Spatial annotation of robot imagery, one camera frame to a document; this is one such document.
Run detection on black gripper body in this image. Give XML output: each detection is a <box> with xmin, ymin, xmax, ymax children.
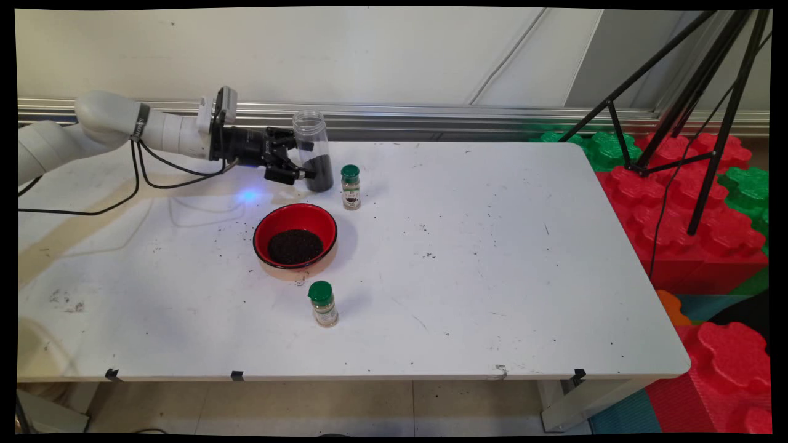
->
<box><xmin>209</xmin><ymin>102</ymin><xmax>275</xmax><ymax>169</ymax></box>

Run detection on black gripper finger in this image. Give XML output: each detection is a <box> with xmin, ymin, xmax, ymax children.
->
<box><xmin>263</xmin><ymin>153</ymin><xmax>317</xmax><ymax>186</ymax></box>
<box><xmin>265</xmin><ymin>126</ymin><xmax>298</xmax><ymax>156</ymax></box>

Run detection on clear plastic jar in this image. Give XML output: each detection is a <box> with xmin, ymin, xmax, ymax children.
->
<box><xmin>292</xmin><ymin>110</ymin><xmax>335</xmax><ymax>193</ymax></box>

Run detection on red bowl, black rim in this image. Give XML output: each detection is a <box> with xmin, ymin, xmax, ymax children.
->
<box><xmin>253</xmin><ymin>203</ymin><xmax>339</xmax><ymax>271</ymax></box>

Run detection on green-capped spice jar, dark contents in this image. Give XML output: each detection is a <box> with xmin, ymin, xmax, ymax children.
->
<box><xmin>341</xmin><ymin>164</ymin><xmax>362</xmax><ymax>212</ymax></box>

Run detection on black seed pile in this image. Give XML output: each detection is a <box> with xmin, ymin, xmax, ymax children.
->
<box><xmin>268</xmin><ymin>229</ymin><xmax>324</xmax><ymax>266</ymax></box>

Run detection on green-capped spice jar, light contents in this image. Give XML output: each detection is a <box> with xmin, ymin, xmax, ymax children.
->
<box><xmin>308</xmin><ymin>281</ymin><xmax>340</xmax><ymax>329</ymax></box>

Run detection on green foam block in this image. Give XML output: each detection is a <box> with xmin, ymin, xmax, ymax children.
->
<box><xmin>533</xmin><ymin>130</ymin><xmax>644</xmax><ymax>174</ymax></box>
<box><xmin>717</xmin><ymin>166</ymin><xmax>770</xmax><ymax>257</ymax></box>

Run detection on white table leg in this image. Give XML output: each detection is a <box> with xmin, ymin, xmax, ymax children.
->
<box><xmin>15</xmin><ymin>388</ymin><xmax>90</xmax><ymax>433</ymax></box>
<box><xmin>541</xmin><ymin>377</ymin><xmax>654</xmax><ymax>433</ymax></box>

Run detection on large red foam block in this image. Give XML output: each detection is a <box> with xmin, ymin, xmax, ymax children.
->
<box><xmin>594</xmin><ymin>132</ymin><xmax>769</xmax><ymax>296</ymax></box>

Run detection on orange foam piece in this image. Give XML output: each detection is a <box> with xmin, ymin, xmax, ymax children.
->
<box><xmin>656</xmin><ymin>290</ymin><xmax>693</xmax><ymax>327</ymax></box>

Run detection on teal foam mat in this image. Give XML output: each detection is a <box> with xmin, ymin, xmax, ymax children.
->
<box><xmin>588</xmin><ymin>388</ymin><xmax>663</xmax><ymax>435</ymax></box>

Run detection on black tripod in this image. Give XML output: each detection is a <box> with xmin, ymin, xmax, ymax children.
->
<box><xmin>557</xmin><ymin>9</ymin><xmax>772</xmax><ymax>237</ymax></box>

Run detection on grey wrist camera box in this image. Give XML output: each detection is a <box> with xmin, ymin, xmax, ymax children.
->
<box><xmin>197</xmin><ymin>86</ymin><xmax>239</xmax><ymax>134</ymax></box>

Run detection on black strap on arm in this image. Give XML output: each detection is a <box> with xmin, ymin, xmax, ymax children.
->
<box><xmin>132</xmin><ymin>103</ymin><xmax>151</xmax><ymax>142</ymax></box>

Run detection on aluminium rail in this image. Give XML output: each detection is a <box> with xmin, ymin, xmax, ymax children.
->
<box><xmin>17</xmin><ymin>97</ymin><xmax>770</xmax><ymax>138</ymax></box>

